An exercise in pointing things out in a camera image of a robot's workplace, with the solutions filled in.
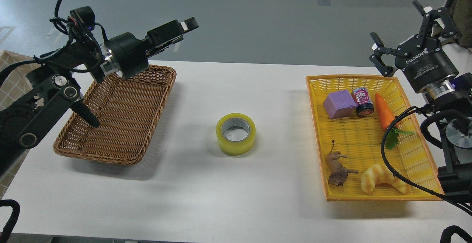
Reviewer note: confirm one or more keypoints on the yellow tape roll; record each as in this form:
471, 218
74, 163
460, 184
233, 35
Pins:
235, 134

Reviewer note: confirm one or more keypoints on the brown toy lion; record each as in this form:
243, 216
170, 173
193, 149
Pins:
338, 173

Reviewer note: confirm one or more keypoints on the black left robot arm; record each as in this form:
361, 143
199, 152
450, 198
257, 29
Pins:
54, 90

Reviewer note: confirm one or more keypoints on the brown wicker basket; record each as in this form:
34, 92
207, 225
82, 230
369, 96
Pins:
128, 112

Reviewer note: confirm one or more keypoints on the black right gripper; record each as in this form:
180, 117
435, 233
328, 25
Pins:
421, 66

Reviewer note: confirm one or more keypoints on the small pink can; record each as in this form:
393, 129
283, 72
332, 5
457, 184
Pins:
364, 105

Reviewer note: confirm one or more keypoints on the orange toy carrot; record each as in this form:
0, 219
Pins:
386, 116

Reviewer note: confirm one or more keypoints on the toy croissant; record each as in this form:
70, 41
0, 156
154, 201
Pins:
380, 174

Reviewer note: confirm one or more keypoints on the purple foam block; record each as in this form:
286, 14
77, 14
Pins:
339, 104

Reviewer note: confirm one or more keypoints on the yellow plastic basket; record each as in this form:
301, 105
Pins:
360, 140

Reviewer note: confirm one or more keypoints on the beige checkered cloth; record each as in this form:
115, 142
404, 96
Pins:
12, 89

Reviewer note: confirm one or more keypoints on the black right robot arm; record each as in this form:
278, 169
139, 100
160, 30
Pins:
447, 123

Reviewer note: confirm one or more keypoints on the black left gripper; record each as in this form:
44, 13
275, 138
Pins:
128, 56

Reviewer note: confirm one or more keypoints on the seated person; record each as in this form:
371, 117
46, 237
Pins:
461, 12

